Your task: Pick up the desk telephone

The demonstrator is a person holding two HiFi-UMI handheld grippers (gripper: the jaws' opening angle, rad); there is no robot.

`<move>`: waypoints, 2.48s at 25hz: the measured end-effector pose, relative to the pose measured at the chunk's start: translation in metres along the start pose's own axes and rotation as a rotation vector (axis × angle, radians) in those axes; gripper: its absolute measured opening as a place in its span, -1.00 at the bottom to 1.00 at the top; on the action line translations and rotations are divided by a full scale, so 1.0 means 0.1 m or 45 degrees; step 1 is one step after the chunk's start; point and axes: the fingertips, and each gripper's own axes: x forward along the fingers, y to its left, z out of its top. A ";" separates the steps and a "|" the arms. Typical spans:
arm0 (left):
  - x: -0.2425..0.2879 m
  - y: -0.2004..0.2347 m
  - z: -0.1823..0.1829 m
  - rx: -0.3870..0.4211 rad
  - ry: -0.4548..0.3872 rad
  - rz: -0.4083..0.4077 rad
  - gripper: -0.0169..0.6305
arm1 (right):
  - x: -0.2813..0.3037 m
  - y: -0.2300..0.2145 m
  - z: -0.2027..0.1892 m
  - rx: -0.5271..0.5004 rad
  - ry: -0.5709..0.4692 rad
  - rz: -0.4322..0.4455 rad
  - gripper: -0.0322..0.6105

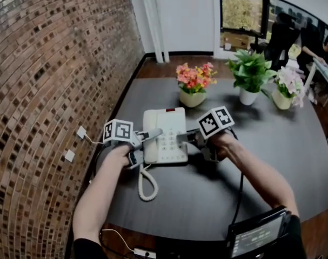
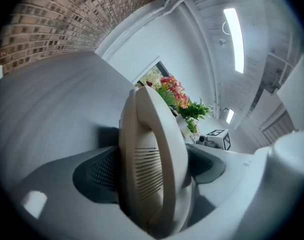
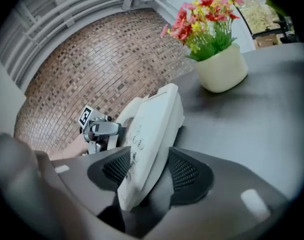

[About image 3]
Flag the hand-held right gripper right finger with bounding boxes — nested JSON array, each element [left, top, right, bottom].
[[168, 146, 215, 206]]

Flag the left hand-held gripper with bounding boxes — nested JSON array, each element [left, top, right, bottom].
[[78, 105, 123, 156]]

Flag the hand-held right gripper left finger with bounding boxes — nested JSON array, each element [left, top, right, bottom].
[[87, 146, 132, 193]]

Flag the white desk telephone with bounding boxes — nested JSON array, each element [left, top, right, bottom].
[[114, 82, 185, 212]]

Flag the person's left forearm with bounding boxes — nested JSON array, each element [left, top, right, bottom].
[[48, 133, 89, 161]]

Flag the white square flower pot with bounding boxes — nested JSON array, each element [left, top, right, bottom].
[[194, 42, 249, 94]]

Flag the white ceiling pipes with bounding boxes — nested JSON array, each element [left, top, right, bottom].
[[0, 0, 179, 87]]

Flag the red and yellow artificial flowers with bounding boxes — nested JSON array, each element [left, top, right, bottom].
[[160, 0, 244, 62]]

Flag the cardboard box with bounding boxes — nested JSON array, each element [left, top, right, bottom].
[[253, 34, 280, 50]]

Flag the black framed glass door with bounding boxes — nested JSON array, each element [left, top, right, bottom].
[[226, 0, 304, 50]]

